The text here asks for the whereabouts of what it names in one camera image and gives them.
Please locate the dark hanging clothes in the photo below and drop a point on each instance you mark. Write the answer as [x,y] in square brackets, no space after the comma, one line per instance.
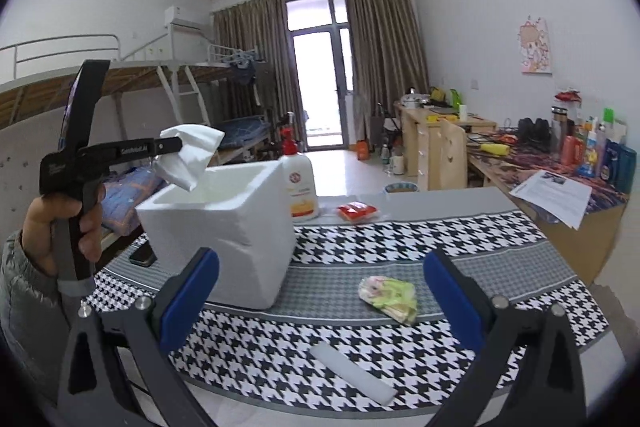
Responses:
[245,72]

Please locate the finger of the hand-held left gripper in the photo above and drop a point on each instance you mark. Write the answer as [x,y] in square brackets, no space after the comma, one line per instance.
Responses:
[150,147]

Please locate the cluttered wooden desk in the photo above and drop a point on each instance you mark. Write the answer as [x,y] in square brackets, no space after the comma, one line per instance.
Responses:
[550,227]

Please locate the steel thermos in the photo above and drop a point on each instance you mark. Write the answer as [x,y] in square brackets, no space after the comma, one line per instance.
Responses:
[560,129]

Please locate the blue plaid quilt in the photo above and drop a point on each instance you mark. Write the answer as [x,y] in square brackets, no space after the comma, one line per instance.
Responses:
[242,129]

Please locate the yellow box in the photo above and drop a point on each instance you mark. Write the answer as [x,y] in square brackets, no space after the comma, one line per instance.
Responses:
[440,118]

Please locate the yellow corn-shaped object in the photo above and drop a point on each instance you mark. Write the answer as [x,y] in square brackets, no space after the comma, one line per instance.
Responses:
[495,149]

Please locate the white tissue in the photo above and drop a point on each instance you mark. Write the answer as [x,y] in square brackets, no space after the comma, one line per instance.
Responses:
[192,154]

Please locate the person's left hand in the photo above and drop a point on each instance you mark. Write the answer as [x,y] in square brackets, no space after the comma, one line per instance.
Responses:
[40,232]

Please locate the orange bottle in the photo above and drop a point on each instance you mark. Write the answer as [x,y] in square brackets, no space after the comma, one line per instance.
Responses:
[574,149]

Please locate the metal bunk bed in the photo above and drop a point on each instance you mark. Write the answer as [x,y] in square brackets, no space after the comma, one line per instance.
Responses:
[50,82]
[240,132]

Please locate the green-capped bottle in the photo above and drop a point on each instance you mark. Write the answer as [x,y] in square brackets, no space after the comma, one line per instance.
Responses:
[607,124]

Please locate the black headphones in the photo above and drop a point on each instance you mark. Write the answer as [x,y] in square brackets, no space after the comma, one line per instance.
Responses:
[534,132]

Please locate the green bag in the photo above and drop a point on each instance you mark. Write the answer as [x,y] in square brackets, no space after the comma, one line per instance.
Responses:
[456,101]

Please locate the brown curtain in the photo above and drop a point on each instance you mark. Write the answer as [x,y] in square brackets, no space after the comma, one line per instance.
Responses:
[385,52]
[255,57]

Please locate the white foam box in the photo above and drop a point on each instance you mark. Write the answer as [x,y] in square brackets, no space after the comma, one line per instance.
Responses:
[225,232]

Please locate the green pink snack packet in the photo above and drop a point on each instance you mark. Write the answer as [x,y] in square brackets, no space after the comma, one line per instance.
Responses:
[390,299]

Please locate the wooden desk with drawers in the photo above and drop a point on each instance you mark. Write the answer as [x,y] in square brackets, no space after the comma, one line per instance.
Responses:
[420,142]

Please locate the white air conditioner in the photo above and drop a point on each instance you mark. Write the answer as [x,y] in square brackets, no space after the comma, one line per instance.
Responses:
[182,19]

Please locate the black phone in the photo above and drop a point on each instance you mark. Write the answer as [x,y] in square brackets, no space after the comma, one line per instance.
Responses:
[143,254]

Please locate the glass balcony door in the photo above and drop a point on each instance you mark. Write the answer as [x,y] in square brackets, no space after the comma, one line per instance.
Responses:
[320,72]

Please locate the printed paper sheet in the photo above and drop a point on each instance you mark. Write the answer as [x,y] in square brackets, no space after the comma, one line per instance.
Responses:
[552,197]

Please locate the white pump bottle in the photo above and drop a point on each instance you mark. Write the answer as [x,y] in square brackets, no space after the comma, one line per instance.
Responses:
[300,187]

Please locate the blue orange quilt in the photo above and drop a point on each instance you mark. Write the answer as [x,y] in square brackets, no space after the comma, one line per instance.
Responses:
[127,194]

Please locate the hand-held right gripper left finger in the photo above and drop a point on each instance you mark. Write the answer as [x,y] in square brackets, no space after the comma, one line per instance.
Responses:
[190,302]

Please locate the orange jug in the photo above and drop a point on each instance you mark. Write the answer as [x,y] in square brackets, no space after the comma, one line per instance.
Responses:
[363,151]

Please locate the houndstooth tablecloth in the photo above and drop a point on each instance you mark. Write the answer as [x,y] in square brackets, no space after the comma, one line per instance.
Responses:
[400,247]

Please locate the white foam strip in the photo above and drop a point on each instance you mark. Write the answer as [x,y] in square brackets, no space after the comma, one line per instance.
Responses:
[352,372]

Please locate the blue bottle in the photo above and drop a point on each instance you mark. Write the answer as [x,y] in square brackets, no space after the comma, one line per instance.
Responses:
[610,162]

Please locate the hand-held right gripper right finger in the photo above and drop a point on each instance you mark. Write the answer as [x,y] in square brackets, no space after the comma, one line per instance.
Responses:
[450,302]

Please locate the person's left forearm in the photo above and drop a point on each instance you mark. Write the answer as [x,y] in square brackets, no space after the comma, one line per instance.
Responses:
[27,322]

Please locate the red snack packet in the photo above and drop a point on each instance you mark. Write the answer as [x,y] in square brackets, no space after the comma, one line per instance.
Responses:
[356,212]

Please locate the teal bottle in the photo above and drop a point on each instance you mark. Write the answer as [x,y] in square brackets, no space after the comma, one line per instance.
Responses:
[627,169]

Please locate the cartoon wall poster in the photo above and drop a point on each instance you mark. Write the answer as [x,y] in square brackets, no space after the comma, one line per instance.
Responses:
[536,46]

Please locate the wooden chair with smiley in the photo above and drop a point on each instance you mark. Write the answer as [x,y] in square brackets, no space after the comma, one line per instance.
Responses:
[452,157]

